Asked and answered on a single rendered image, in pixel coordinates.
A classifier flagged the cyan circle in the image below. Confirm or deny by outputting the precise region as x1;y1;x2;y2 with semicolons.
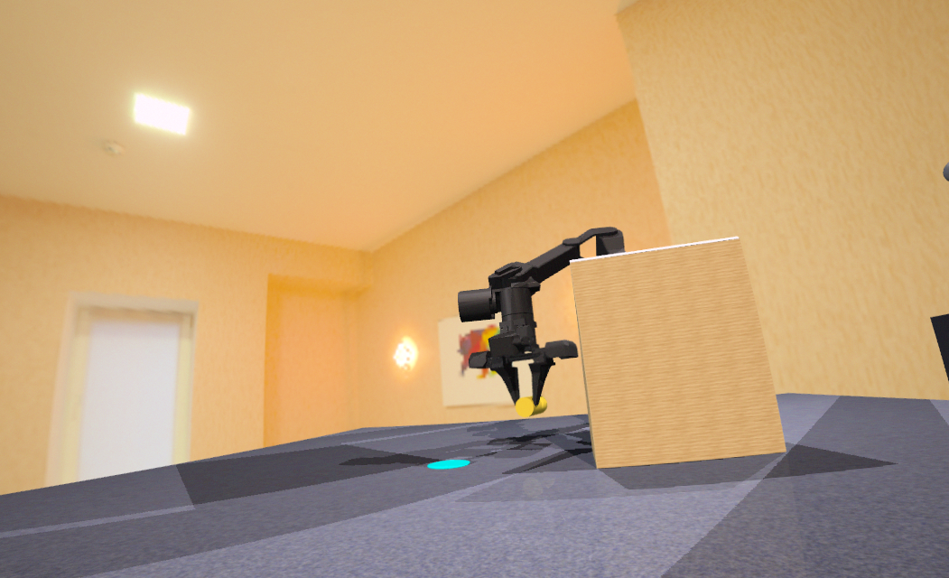
427;460;470;469

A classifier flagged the yellow cylinder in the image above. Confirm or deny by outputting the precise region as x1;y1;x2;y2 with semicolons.
516;396;547;417

